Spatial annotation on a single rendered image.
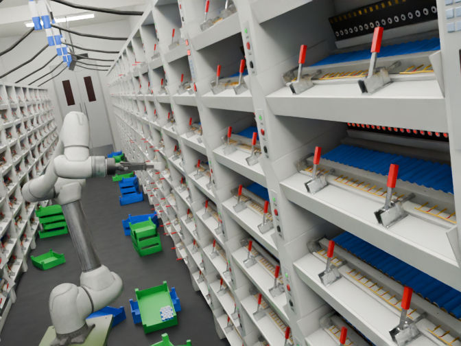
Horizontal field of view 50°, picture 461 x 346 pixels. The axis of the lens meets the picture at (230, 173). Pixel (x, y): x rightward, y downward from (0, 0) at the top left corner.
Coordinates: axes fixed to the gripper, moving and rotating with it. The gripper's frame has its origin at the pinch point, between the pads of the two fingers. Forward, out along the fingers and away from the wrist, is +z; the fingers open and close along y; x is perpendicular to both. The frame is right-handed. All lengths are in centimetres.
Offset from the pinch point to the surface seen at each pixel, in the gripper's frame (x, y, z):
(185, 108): 24.8, -30.3, 19.1
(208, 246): -47, -30, 32
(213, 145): 12.9, 40.0, 17.0
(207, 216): -26.4, -11.4, 27.0
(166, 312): -97, -64, 15
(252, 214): -7, 67, 24
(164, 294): -95, -85, 16
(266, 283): -27, 75, 27
